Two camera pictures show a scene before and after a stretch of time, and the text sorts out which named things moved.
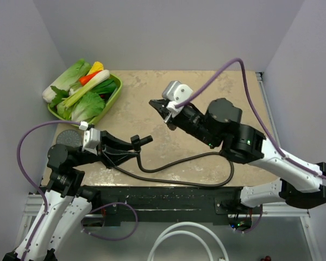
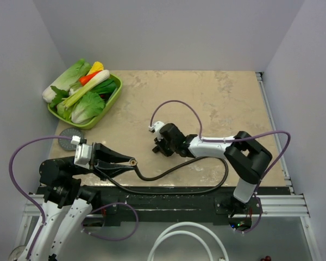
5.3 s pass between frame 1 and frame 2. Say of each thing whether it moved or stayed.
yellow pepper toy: stayed
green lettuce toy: stayed
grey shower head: stayed
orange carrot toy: stayed
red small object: stayed
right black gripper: moved
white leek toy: stayed
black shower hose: moved
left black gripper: moved
